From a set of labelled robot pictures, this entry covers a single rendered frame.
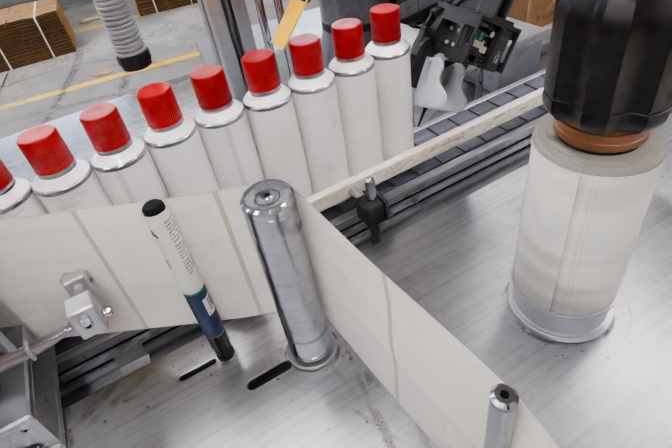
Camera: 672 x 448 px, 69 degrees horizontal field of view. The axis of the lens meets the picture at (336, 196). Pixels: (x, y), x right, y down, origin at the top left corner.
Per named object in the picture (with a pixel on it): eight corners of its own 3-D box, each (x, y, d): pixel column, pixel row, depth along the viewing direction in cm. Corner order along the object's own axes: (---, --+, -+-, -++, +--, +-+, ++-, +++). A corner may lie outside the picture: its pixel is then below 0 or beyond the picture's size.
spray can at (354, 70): (361, 195, 61) (339, 37, 48) (338, 176, 65) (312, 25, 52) (393, 177, 63) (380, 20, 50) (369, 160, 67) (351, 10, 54)
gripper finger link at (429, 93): (421, 138, 59) (452, 64, 55) (393, 119, 63) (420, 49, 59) (439, 141, 61) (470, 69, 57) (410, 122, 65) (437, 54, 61)
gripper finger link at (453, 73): (439, 141, 61) (470, 69, 57) (410, 122, 65) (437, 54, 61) (456, 143, 62) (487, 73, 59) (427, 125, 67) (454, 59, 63)
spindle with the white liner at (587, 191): (563, 362, 41) (667, -1, 22) (487, 294, 47) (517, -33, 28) (635, 311, 44) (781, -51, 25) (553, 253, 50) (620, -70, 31)
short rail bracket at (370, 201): (374, 266, 59) (364, 189, 51) (361, 252, 61) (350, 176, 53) (396, 254, 60) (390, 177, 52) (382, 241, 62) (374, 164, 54)
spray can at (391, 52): (388, 176, 64) (375, 20, 51) (369, 157, 67) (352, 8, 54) (422, 162, 65) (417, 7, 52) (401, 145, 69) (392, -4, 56)
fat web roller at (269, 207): (301, 381, 43) (247, 226, 31) (280, 344, 46) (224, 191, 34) (345, 355, 44) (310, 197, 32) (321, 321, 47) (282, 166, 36)
